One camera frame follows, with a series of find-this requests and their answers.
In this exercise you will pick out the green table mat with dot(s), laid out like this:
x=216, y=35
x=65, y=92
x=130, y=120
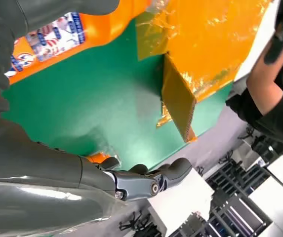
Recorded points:
x=94, y=108

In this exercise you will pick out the black metal grid frame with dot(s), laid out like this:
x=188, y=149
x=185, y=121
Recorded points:
x=232, y=209

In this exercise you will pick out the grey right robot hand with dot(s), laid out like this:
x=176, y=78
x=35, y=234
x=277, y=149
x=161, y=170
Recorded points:
x=32, y=183

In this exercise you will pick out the orange taped cardboard box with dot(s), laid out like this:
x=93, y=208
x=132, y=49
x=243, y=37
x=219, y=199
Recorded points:
x=205, y=39

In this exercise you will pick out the white board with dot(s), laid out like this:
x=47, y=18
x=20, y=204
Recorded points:
x=257, y=42

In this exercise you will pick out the white panel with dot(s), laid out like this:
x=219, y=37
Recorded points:
x=180, y=202

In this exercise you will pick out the person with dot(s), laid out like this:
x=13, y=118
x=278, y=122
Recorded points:
x=279, y=114

